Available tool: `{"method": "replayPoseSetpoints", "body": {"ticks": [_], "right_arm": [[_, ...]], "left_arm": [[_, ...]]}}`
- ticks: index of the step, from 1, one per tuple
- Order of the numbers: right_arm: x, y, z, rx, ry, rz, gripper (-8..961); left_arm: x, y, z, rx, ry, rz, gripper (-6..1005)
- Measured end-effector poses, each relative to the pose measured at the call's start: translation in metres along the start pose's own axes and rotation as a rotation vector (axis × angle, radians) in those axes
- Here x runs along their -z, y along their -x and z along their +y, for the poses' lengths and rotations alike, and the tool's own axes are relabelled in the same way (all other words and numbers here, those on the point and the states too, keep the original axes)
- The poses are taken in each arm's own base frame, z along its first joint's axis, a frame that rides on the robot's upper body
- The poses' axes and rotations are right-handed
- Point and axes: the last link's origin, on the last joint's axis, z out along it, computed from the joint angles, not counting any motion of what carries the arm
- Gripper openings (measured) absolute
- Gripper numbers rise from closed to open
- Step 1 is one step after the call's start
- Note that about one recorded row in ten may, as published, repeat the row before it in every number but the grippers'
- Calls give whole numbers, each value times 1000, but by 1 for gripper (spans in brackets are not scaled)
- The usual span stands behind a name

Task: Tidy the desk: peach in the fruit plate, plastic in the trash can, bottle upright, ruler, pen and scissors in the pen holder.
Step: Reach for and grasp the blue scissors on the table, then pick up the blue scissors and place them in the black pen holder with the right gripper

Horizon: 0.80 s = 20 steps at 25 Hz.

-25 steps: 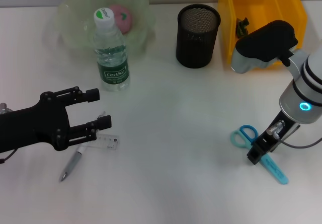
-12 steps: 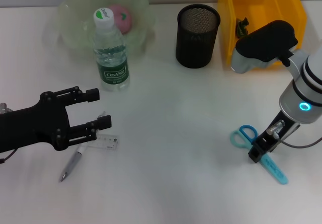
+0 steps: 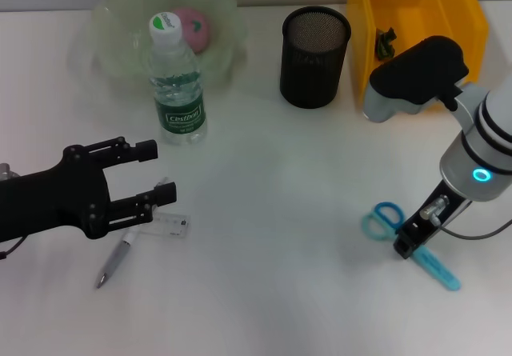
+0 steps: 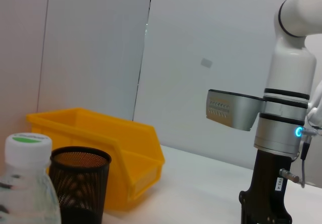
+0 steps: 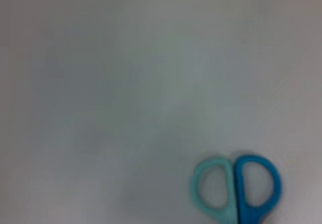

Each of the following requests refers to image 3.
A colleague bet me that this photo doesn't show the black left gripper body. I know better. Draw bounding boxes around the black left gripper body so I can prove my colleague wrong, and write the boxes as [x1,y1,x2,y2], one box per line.
[0,144,112,241]

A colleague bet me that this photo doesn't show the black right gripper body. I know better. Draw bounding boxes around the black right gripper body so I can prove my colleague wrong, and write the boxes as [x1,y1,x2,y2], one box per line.
[398,178,470,248]

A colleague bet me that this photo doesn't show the blue turquoise scissors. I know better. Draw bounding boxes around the blue turquoise scissors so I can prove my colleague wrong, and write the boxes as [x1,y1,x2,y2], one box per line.
[361,201,462,292]

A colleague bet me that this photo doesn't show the clear plastic ruler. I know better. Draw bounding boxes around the clear plastic ruler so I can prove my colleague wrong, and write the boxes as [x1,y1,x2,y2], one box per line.
[150,210,190,240]

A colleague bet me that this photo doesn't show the silver white pen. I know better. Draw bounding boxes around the silver white pen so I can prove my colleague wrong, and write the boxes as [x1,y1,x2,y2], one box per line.
[93,177,170,290]

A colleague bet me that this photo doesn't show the clear water bottle green label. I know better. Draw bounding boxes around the clear water bottle green label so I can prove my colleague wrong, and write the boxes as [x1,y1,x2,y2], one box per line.
[148,10,210,146]

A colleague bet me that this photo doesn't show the green plastic wrapper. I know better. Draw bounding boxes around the green plastic wrapper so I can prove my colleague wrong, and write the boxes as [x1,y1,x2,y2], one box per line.
[374,26,398,62]

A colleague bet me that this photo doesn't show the green glass fruit plate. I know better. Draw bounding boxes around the green glass fruit plate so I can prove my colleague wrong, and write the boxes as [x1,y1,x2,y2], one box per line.
[70,0,252,91]

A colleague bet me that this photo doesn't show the black mesh pen cup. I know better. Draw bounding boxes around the black mesh pen cup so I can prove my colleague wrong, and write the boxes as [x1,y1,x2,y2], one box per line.
[279,6,353,110]

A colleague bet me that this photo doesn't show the yellow plastic storage bin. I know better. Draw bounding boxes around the yellow plastic storage bin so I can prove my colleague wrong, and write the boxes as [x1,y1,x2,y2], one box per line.
[346,0,490,113]

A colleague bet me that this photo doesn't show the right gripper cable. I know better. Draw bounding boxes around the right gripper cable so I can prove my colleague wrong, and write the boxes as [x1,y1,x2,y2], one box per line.
[418,195,512,240]

